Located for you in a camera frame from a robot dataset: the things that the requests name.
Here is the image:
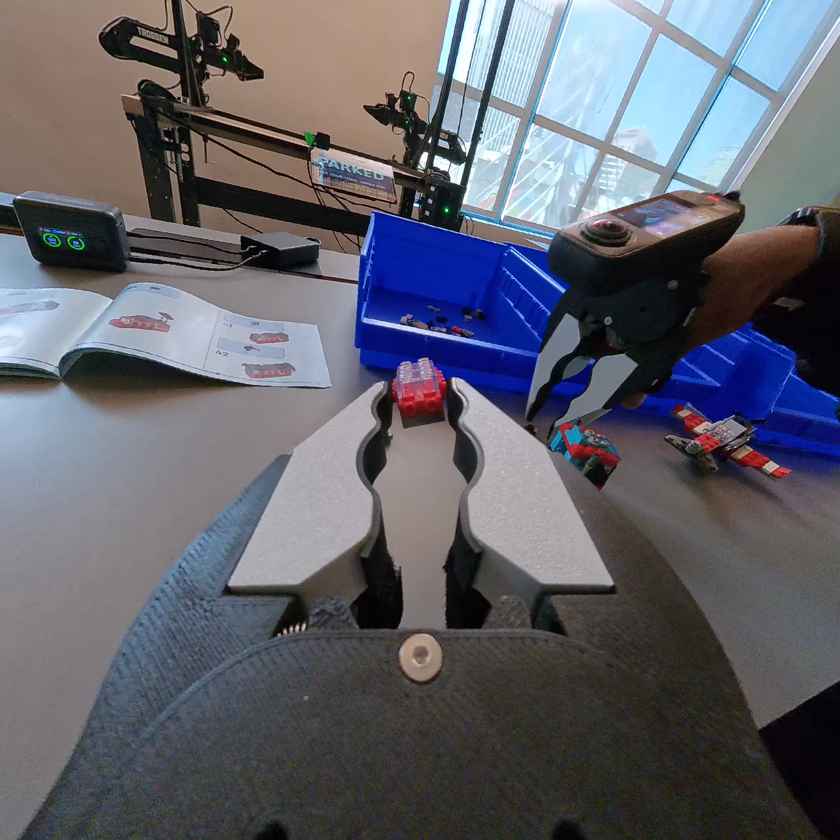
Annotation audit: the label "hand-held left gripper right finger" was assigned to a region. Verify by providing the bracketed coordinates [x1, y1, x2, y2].
[446, 378, 616, 628]

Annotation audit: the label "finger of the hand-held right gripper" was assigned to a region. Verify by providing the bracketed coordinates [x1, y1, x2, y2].
[556, 351, 644, 427]
[524, 307, 585, 424]

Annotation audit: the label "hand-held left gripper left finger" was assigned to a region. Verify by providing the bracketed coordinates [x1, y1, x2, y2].
[226, 381, 403, 628]

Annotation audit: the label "teal red toy brick robot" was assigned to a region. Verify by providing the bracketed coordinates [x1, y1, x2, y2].
[550, 422, 622, 491]

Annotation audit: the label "red clear toy brick assembly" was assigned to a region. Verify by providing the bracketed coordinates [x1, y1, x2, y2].
[392, 357, 450, 429]

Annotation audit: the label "grey desk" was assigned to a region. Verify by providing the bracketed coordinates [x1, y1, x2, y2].
[0, 233, 840, 840]

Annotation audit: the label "person's right hand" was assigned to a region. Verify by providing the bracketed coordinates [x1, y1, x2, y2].
[620, 225, 823, 410]

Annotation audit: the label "pile of small toy bricks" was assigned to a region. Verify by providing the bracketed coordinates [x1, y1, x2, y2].
[400, 303, 490, 337]

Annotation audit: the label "red white toy brick plane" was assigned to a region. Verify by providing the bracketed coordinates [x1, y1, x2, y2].
[664, 402, 793, 480]

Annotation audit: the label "black box green lights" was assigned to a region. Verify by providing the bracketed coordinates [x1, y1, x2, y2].
[416, 177, 463, 231]

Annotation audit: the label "large grid window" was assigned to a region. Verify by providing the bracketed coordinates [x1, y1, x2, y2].
[433, 0, 840, 232]

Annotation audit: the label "grey table brown edge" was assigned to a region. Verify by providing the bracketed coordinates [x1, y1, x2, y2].
[0, 193, 362, 284]

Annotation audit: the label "toy brick instruction booklet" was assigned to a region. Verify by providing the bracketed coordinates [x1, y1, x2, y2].
[0, 282, 332, 389]

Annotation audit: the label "black adapter box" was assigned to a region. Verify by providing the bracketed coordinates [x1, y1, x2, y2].
[239, 231, 322, 271]

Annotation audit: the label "clear printed sign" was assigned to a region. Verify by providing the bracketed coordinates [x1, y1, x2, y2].
[310, 147, 398, 203]

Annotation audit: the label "black tall stand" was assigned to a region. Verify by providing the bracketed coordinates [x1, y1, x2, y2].
[416, 0, 519, 175]

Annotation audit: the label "black charger green display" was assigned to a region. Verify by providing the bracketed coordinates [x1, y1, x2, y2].
[12, 190, 130, 273]

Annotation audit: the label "braided black cable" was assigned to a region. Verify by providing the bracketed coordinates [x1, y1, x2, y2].
[125, 240, 260, 256]
[128, 249, 263, 272]

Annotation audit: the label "black metal rig frame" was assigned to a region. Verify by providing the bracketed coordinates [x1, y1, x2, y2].
[121, 0, 434, 227]

